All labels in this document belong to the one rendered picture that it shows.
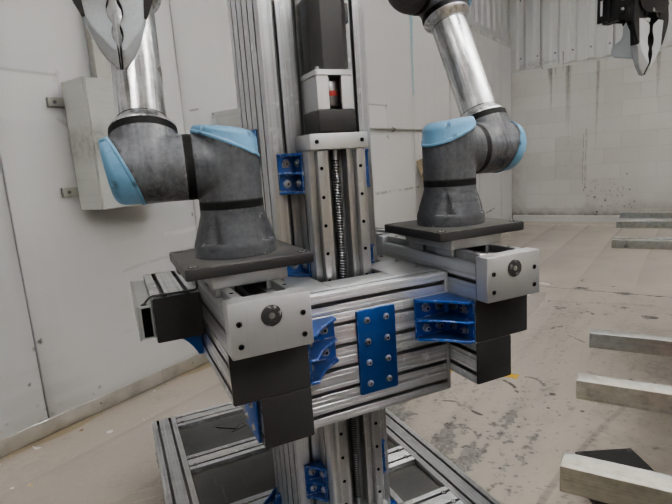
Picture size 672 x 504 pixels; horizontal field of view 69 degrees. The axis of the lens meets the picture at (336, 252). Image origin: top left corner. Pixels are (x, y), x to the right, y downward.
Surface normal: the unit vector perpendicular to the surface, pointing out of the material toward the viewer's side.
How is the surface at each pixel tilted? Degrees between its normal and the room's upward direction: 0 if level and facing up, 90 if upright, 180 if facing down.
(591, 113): 90
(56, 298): 90
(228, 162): 90
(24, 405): 90
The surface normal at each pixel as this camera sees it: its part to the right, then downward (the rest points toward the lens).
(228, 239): -0.02, -0.13
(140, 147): 0.18, -0.26
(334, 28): 0.41, 0.13
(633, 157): -0.58, 0.18
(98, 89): 0.81, 0.05
